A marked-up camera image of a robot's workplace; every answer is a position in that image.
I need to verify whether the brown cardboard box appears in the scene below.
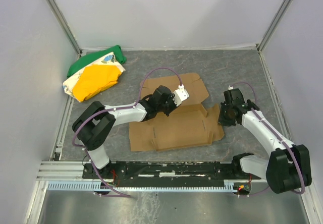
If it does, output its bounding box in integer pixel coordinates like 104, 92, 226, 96
129, 73, 225, 152

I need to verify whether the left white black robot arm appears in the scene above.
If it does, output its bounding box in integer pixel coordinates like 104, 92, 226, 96
72, 85, 187, 170

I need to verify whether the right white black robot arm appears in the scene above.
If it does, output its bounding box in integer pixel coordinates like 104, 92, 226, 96
218, 86, 312, 195

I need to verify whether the white patterned cloth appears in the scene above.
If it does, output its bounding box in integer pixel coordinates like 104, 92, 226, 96
63, 52, 125, 98

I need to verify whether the green cloth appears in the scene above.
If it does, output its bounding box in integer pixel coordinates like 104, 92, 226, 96
67, 45, 127, 78

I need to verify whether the yellow cloth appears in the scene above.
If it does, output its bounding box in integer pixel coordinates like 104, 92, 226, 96
72, 65, 122, 102

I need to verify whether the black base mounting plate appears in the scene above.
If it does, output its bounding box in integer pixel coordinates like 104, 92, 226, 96
98, 161, 260, 188

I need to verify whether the metal front shelf sheet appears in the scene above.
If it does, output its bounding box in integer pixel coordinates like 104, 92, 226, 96
39, 191, 309, 223

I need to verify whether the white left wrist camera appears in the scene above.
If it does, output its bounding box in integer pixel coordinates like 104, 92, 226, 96
173, 88, 189, 106

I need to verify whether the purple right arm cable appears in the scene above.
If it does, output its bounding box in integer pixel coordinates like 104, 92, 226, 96
231, 81, 306, 198

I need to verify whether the light blue cable duct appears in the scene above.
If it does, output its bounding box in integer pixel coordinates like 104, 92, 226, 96
47, 181, 237, 193

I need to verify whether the aluminium front rail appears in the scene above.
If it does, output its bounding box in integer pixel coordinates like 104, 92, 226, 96
36, 160, 313, 182

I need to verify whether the right aluminium corner post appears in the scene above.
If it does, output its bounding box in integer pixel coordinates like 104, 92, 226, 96
257, 0, 292, 53

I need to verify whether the aluminium corner post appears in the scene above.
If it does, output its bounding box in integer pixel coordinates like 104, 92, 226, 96
257, 0, 292, 53
46, 0, 82, 56

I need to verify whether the left aluminium corner post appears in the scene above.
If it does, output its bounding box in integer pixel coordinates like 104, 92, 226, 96
46, 0, 82, 56

